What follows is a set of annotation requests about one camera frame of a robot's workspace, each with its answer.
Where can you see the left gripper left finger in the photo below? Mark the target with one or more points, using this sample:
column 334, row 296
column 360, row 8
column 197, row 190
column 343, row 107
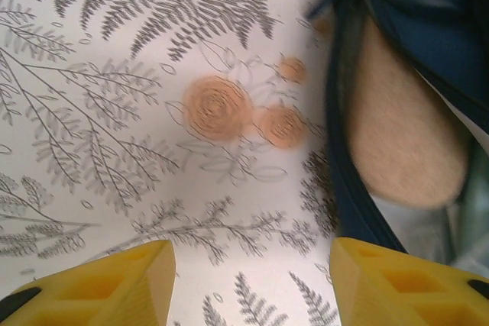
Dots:
column 95, row 295

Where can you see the tan pencil pouch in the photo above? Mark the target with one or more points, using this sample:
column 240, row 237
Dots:
column 405, row 131

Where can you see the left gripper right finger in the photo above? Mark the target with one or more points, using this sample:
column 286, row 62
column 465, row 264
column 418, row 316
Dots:
column 401, row 291

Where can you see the floral tablecloth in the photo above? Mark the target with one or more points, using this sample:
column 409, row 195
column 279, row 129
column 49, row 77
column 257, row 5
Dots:
column 114, row 112

